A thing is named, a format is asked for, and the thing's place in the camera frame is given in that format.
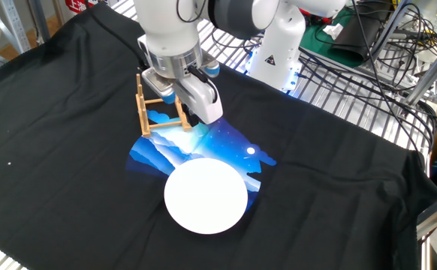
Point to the red sign white characters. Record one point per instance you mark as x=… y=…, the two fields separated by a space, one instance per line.
x=76 y=5

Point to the black cloth with blue print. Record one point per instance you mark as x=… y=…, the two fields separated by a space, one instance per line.
x=53 y=150

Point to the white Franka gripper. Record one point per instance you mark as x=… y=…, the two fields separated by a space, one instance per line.
x=203 y=101

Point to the grey perforated metal frame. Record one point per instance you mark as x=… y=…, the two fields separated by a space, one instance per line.
x=14 y=26

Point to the crumpled white paper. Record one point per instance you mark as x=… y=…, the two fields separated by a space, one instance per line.
x=333 y=30

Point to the black pouch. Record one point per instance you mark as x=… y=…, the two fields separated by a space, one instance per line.
x=357 y=37

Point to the white round plate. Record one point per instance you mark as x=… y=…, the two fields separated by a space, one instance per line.
x=206 y=195

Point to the aluminium table edge rail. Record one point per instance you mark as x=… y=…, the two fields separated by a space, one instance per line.
x=436 y=215

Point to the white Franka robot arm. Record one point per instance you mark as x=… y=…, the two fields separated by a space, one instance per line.
x=166 y=30

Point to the wooden dish rack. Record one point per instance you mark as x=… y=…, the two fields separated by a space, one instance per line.
x=143 y=120

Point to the aluminium profile strut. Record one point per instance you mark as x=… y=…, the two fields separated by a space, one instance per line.
x=428 y=75

